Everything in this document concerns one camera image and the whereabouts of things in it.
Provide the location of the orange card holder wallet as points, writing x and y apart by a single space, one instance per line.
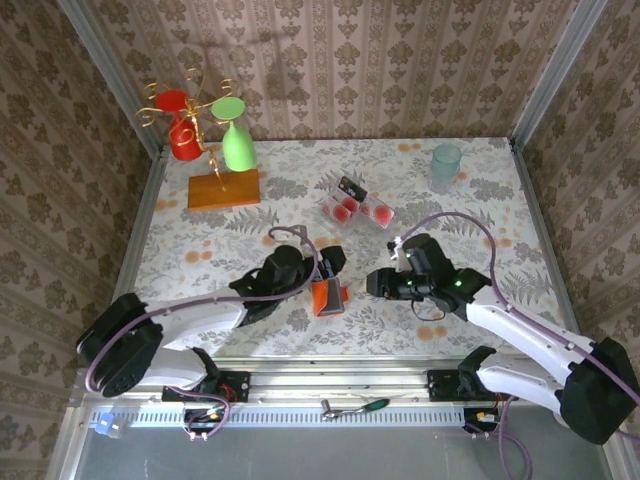
320 300

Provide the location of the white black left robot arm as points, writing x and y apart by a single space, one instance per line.
210 312

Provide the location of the white card with red dot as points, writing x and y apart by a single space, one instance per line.
382 215
341 214
346 202

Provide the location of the black VIP card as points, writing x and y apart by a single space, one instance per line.
352 188

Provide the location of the floral tablecloth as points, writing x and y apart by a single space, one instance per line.
300 160

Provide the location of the teal translucent plastic cup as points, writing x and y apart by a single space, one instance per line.
445 170

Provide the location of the green wine glass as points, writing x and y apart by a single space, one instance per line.
239 150

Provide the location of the grey metal shelf panel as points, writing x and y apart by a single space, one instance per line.
325 455

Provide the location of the red wine glass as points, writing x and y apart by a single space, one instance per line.
182 145

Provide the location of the blue white small connector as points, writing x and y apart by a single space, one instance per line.
104 425

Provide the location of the aluminium mounting rail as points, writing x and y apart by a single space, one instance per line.
340 380

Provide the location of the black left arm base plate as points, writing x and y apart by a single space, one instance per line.
240 385

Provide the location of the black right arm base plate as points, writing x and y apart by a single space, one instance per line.
440 387

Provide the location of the aluminium table side rail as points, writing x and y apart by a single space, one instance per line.
147 210
537 215

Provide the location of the black power connector bracket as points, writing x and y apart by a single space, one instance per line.
475 417
200 416

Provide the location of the aluminium frame post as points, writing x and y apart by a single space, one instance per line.
555 75
115 85

